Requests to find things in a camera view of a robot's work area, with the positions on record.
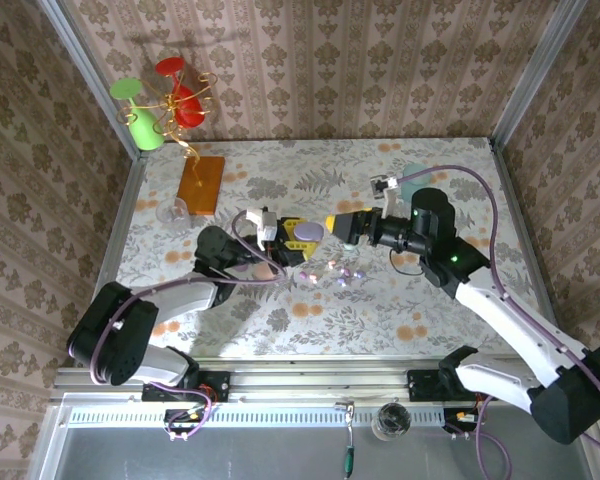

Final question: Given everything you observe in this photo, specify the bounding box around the teal plastic cup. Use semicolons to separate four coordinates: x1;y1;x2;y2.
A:
398;162;431;200

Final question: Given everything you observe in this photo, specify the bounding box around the wooden base board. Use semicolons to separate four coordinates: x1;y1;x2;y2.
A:
176;155;227;217

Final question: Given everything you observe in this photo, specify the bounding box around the clear glass cup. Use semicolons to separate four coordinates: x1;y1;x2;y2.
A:
155;196;190;226

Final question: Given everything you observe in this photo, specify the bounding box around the green wine glass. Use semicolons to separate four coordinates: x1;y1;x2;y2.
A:
109;77;165;151

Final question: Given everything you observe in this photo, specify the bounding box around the red wine glass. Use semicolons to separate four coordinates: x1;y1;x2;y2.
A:
154;56;206;130

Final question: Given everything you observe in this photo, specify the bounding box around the black connector block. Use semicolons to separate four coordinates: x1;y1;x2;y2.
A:
442;407;481;435
163;408;212;436

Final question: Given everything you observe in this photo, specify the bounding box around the clear glass jar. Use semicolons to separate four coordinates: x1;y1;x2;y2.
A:
372;401;414;442

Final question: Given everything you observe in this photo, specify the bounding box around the grey metal trough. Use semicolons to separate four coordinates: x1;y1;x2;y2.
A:
29;394;600;480

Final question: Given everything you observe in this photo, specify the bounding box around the thin black cable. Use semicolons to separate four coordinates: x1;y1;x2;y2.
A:
388;247;427;277

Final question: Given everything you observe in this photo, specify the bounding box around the aluminium table side rail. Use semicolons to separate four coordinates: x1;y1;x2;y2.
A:
488;138;556;314
93;152;150;301

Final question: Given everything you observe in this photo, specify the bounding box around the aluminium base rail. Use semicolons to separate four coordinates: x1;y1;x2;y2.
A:
49;353;599;404

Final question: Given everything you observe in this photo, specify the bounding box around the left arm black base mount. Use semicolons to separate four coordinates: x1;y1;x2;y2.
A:
140;370;231;404

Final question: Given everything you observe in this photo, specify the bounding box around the gold wire glass rack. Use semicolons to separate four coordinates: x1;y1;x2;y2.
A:
115;71;220;189

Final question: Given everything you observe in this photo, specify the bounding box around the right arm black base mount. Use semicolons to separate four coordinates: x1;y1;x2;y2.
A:
407;368;499;404

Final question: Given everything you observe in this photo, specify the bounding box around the slotted cable duct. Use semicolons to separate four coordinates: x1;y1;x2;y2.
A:
62;402;481;429

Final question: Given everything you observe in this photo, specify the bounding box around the aluminium corner post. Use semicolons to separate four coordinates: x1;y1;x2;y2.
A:
35;0;150;160
488;0;590;147

